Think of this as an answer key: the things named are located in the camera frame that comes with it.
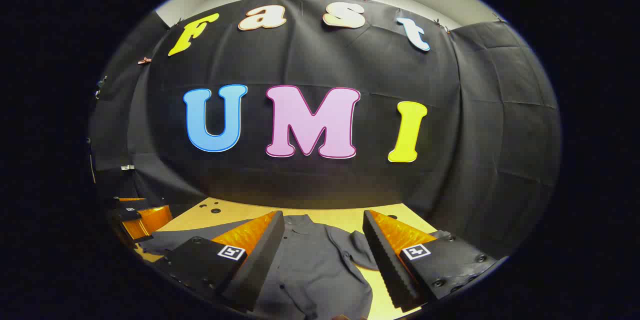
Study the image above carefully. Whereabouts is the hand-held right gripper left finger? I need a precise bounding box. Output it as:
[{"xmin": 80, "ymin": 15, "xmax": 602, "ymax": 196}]
[{"xmin": 154, "ymin": 210, "xmax": 286, "ymax": 313}]

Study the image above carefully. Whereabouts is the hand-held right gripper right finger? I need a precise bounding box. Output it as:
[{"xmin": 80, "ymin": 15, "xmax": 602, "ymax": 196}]
[{"xmin": 362, "ymin": 209, "xmax": 500, "ymax": 313}]

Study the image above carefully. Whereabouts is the grey button shirt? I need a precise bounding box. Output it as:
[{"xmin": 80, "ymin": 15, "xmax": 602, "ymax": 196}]
[{"xmin": 137, "ymin": 214, "xmax": 381, "ymax": 320}]

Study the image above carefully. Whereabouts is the black backdrop cloth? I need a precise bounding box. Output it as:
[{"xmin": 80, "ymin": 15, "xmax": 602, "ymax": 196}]
[{"xmin": 87, "ymin": 0, "xmax": 563, "ymax": 260}]

